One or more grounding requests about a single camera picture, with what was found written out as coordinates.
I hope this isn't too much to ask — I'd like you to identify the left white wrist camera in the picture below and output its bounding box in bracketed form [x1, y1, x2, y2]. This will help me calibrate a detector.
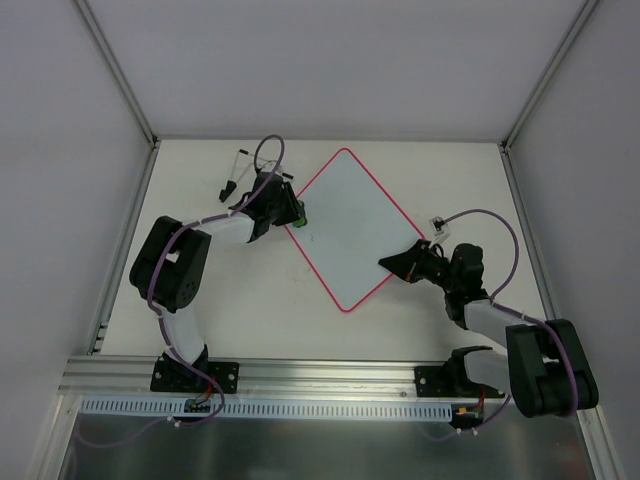
[254, 160, 284, 175]

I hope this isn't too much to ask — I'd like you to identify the wire whiteboard stand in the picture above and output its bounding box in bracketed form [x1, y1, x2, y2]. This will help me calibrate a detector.
[219, 149, 276, 203]

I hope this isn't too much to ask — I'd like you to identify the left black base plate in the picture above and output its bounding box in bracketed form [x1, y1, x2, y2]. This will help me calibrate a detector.
[149, 355, 239, 394]

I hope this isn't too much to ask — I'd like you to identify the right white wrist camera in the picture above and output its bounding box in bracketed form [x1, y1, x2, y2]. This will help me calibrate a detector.
[429, 216, 451, 245]

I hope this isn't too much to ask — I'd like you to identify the left aluminium frame post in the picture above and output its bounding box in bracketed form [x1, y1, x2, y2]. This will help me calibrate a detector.
[71, 0, 158, 148]

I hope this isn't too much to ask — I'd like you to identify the aluminium frame post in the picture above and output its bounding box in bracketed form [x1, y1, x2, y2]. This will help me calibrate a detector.
[501, 0, 601, 153]
[71, 0, 158, 148]

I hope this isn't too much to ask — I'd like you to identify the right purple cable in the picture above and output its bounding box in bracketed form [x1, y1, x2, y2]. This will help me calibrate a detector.
[434, 208, 601, 411]

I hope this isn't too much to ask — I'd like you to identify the pink framed whiteboard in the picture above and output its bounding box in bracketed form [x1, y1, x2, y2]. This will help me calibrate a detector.
[287, 147, 425, 313]

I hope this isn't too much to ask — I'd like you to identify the aluminium mounting rail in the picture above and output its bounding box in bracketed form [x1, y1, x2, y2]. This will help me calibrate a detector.
[58, 355, 469, 401]

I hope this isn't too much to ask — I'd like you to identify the white slotted cable duct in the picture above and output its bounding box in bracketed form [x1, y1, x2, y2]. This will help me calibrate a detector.
[79, 396, 453, 423]

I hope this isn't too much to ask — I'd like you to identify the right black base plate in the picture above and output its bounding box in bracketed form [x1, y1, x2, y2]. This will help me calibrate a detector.
[413, 364, 504, 399]

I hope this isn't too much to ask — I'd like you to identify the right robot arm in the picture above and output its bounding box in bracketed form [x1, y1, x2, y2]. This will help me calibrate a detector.
[378, 240, 599, 418]

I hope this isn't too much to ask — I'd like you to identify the green whiteboard eraser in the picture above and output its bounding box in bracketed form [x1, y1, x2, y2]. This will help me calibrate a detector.
[291, 201, 308, 228]

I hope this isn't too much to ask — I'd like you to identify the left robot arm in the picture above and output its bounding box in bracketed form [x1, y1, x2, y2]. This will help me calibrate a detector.
[129, 173, 306, 391]

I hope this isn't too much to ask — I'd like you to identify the purple cable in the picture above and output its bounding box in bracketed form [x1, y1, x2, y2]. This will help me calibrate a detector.
[147, 134, 287, 386]
[434, 208, 601, 411]

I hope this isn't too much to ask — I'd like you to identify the right aluminium frame post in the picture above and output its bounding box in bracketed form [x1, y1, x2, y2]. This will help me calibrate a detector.
[501, 0, 601, 153]

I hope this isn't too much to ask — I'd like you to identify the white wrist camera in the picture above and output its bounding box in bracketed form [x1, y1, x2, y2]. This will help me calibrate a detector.
[254, 160, 284, 175]
[429, 216, 451, 245]

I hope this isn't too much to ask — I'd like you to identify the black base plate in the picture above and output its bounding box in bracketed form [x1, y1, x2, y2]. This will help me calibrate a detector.
[413, 364, 504, 399]
[149, 355, 239, 394]

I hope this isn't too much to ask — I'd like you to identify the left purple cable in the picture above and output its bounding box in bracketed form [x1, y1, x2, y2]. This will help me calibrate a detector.
[147, 134, 287, 386]

